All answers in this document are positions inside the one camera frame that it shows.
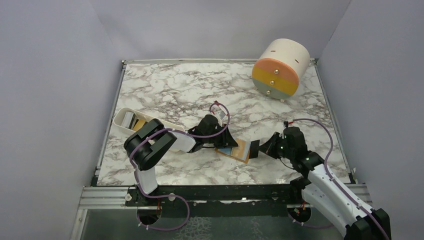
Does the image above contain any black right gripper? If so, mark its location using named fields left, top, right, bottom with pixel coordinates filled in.
left=257, top=131, right=295, bottom=160

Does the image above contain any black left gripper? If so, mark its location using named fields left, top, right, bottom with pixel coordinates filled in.
left=203, top=124, right=238, bottom=149

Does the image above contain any yellow leather card holder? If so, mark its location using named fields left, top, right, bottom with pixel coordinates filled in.
left=215, top=138, right=252, bottom=164

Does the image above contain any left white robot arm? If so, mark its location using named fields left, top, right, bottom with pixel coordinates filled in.
left=123, top=114, right=238, bottom=206

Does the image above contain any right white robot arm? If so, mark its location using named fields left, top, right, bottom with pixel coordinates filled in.
left=258, top=126, right=391, bottom=240

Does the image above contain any cylindrical pastel drawer box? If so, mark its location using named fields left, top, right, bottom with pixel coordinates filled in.
left=251, top=38, right=310, bottom=102

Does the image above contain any white oval plastic tray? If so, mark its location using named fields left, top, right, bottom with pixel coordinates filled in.
left=113, top=107, right=195, bottom=155

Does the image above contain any black metal base rail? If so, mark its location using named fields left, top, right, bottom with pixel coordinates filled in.
left=91, top=177, right=322, bottom=220

